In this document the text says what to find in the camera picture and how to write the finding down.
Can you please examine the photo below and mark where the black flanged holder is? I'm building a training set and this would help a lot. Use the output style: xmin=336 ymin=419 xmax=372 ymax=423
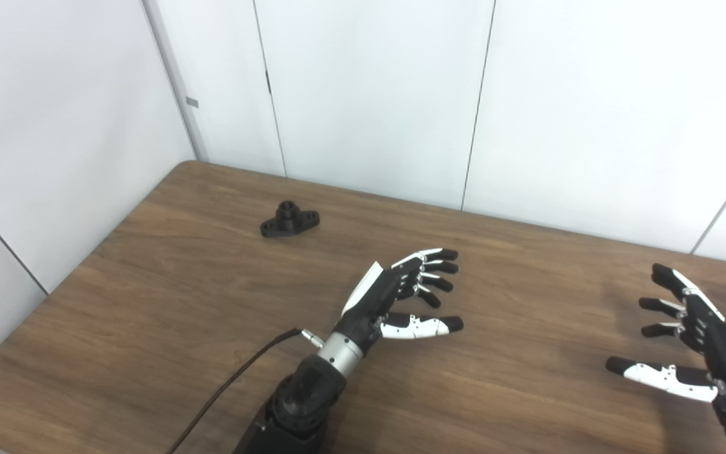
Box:
xmin=260 ymin=201 xmax=321 ymax=238

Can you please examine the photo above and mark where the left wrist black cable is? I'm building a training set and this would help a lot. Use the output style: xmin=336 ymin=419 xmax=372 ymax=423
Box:
xmin=166 ymin=327 xmax=325 ymax=454

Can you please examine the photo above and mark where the left white-black robot hand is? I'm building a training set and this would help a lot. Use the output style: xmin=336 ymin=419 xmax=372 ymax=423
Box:
xmin=336 ymin=248 xmax=464 ymax=354

